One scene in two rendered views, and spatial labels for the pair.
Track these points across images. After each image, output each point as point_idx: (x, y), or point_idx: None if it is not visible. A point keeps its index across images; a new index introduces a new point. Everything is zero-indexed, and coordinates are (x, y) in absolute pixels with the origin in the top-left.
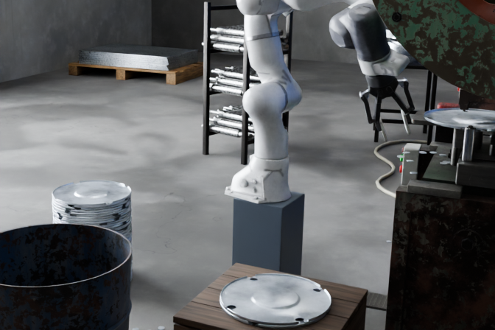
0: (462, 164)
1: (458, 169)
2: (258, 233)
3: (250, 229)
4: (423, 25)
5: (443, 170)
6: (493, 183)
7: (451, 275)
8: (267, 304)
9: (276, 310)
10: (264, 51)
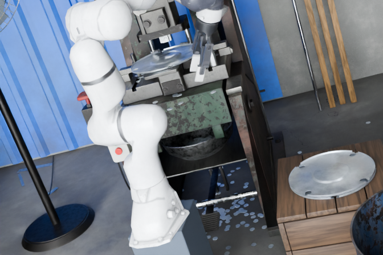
0: (225, 62)
1: (227, 67)
2: (198, 239)
3: (195, 243)
4: None
5: (197, 89)
6: (229, 65)
7: (254, 129)
8: (346, 168)
9: (349, 165)
10: (121, 76)
